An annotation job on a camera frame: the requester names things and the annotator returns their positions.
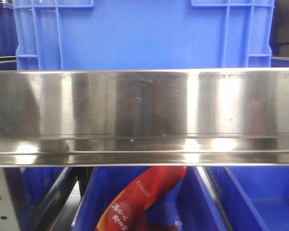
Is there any large blue upper crate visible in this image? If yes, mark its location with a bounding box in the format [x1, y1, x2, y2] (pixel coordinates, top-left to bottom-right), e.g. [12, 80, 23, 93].
[13, 0, 275, 70]

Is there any blue bin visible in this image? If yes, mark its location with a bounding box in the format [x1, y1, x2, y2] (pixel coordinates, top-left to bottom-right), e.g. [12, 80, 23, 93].
[21, 167, 64, 204]
[206, 166, 289, 231]
[72, 167, 226, 231]

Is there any white perforated rack upright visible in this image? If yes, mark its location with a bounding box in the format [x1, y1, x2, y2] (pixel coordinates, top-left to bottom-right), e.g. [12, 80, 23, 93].
[0, 167, 21, 231]

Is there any blue lower right bin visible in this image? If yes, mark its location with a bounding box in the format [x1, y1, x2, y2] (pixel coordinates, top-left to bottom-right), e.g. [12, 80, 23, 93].
[206, 166, 289, 231]

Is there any red snack package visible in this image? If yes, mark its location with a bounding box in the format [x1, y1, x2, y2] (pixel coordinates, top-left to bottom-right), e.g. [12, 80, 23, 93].
[95, 166, 187, 231]

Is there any blue lower left bin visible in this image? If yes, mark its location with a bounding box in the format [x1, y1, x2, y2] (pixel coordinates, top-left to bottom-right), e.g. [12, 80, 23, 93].
[21, 167, 64, 204]

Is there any stainless steel shelf rail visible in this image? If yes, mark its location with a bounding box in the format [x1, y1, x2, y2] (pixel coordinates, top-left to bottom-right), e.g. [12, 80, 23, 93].
[0, 68, 289, 167]

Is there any blue lower middle bin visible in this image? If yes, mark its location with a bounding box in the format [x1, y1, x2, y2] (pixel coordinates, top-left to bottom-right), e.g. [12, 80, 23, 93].
[72, 167, 226, 231]

